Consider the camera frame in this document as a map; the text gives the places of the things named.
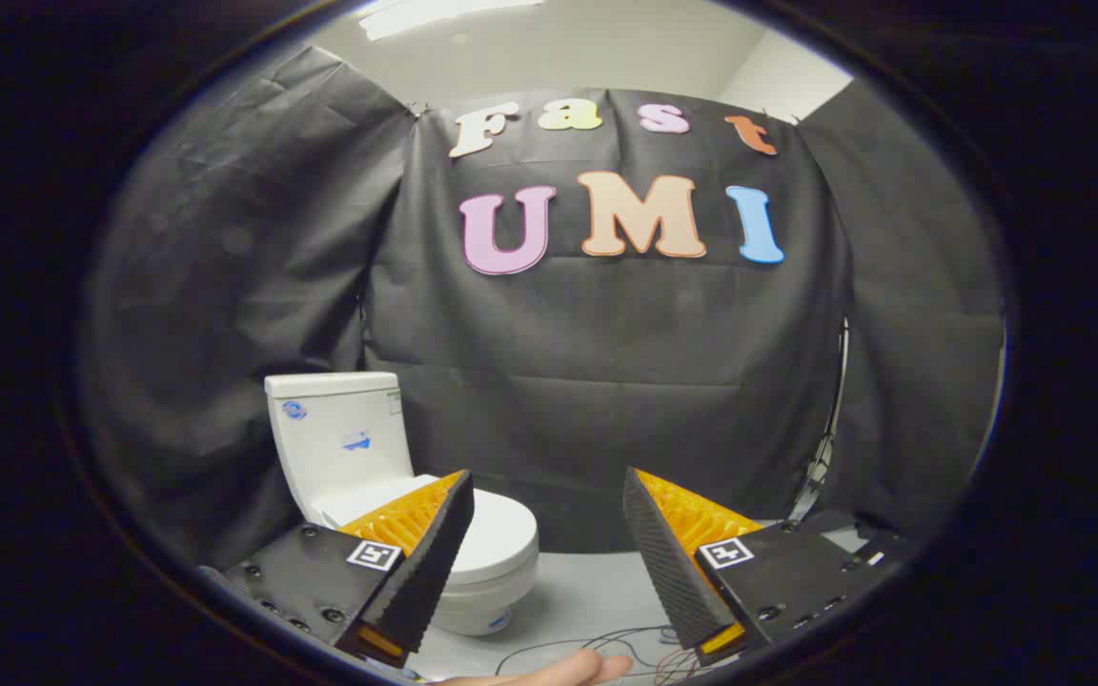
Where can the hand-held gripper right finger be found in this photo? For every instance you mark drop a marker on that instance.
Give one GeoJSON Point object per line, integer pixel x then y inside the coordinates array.
{"type": "Point", "coordinates": [663, 562]}

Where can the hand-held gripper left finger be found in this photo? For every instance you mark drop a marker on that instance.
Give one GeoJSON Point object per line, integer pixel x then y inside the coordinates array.
{"type": "Point", "coordinates": [435, 557]}

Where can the white toilet lid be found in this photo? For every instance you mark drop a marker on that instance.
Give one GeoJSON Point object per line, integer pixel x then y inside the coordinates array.
{"type": "Point", "coordinates": [501, 538]}

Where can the white toilet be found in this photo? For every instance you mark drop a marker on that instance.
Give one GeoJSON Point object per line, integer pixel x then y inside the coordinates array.
{"type": "Point", "coordinates": [339, 429]}

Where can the black backdrop cloth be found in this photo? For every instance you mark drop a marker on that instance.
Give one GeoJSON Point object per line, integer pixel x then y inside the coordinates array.
{"type": "Point", "coordinates": [606, 362]}

